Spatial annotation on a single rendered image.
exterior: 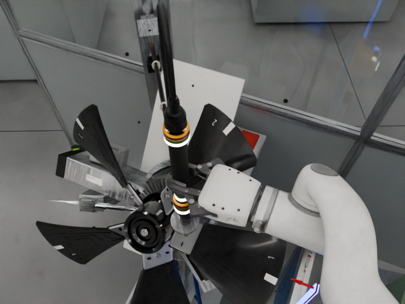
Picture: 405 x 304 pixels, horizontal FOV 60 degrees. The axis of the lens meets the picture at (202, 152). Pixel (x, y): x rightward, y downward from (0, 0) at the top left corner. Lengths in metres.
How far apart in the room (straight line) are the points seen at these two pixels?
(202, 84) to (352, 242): 0.69
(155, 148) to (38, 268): 1.40
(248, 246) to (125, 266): 1.35
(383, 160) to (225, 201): 1.05
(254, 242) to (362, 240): 0.45
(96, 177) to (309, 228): 0.73
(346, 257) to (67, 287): 1.90
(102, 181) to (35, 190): 1.50
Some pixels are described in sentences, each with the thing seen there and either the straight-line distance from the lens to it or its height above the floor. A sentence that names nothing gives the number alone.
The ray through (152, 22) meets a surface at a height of 1.40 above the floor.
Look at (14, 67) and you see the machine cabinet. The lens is 3.24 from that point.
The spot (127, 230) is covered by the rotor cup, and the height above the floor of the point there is 1.22.
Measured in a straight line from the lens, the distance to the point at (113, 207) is 1.12.
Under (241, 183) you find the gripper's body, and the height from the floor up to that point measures 1.50.
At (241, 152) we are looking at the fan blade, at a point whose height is 1.42.
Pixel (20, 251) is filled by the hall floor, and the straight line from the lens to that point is 2.46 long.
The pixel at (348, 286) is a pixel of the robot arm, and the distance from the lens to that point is 0.54.
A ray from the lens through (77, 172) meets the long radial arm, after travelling 1.20.
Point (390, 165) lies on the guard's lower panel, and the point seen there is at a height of 0.88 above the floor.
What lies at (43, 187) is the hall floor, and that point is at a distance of 2.62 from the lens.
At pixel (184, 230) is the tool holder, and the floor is 1.28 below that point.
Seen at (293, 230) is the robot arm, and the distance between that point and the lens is 0.64.
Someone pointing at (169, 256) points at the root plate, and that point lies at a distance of 1.04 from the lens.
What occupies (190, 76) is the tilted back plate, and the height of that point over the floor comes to 1.34.
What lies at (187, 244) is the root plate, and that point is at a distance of 0.95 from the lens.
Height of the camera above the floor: 2.07
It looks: 55 degrees down
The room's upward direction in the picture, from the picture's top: straight up
